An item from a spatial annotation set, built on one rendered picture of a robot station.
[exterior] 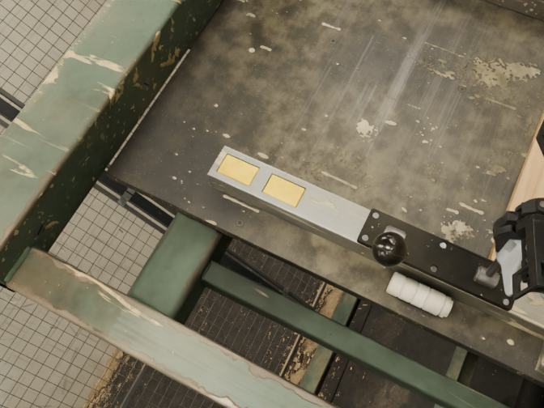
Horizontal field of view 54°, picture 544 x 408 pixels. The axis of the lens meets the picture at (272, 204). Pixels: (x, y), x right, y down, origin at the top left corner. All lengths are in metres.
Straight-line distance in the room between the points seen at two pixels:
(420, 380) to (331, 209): 0.25
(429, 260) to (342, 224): 0.12
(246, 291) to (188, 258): 0.10
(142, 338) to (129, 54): 0.38
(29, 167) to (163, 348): 0.28
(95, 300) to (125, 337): 0.06
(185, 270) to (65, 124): 0.25
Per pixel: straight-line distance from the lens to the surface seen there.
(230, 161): 0.75
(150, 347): 0.68
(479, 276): 0.70
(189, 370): 0.66
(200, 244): 0.78
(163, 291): 0.78
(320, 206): 0.71
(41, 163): 0.74
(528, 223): 0.52
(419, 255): 0.70
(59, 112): 0.77
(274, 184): 0.73
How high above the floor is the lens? 1.87
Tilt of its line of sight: 25 degrees down
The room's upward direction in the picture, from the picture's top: 52 degrees counter-clockwise
